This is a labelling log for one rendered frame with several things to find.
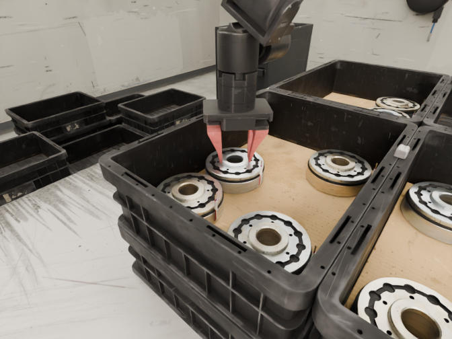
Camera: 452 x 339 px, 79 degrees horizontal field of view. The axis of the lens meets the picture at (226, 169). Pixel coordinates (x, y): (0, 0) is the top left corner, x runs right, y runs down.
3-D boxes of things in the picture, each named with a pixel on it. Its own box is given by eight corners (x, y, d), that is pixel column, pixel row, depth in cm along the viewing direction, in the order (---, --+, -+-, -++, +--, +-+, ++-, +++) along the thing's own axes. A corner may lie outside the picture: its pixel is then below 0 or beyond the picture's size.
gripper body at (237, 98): (203, 109, 45) (201, 63, 41) (264, 108, 46) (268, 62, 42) (204, 126, 40) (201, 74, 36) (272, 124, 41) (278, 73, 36)
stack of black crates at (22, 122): (59, 200, 151) (26, 124, 126) (36, 179, 166) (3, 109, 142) (122, 168, 177) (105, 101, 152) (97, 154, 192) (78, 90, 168)
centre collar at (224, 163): (237, 173, 45) (237, 169, 44) (214, 162, 47) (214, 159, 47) (254, 161, 48) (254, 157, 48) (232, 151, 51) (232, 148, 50)
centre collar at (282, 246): (278, 263, 30) (278, 259, 30) (239, 243, 32) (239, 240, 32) (294, 235, 33) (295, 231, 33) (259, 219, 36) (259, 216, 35)
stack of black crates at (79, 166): (97, 233, 130) (76, 174, 111) (67, 207, 146) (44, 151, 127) (163, 192, 156) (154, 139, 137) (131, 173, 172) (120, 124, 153)
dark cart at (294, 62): (261, 160, 213) (272, 31, 163) (216, 143, 236) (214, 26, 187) (296, 134, 252) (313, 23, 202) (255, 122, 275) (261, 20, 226)
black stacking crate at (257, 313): (285, 372, 26) (304, 305, 20) (115, 225, 42) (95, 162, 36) (393, 183, 51) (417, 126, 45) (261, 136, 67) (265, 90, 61)
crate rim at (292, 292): (301, 321, 20) (307, 303, 19) (97, 173, 37) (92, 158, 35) (414, 136, 46) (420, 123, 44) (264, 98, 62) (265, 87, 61)
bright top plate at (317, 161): (360, 192, 41) (361, 188, 41) (298, 169, 47) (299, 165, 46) (377, 164, 48) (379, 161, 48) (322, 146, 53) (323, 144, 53)
